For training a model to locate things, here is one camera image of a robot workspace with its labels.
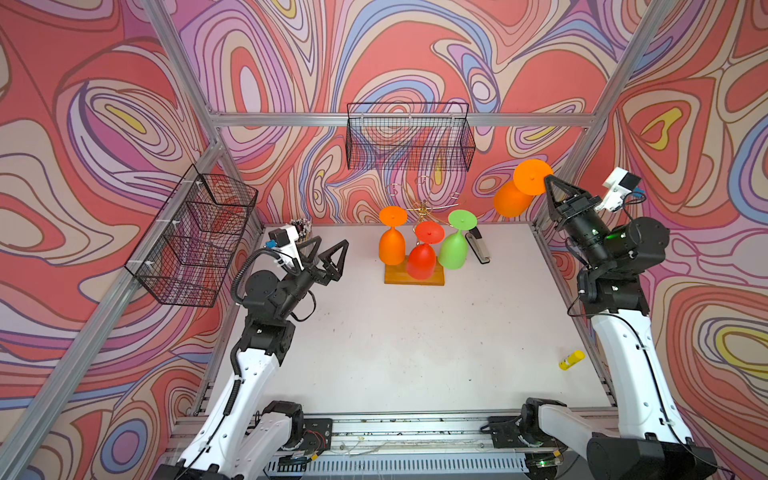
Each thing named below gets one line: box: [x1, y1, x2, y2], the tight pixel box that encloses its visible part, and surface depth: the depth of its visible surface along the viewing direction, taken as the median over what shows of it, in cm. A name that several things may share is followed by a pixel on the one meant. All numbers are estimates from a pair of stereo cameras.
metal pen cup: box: [293, 218, 313, 241], surface depth 98 cm
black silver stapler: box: [465, 226, 491, 265], surface depth 113 cm
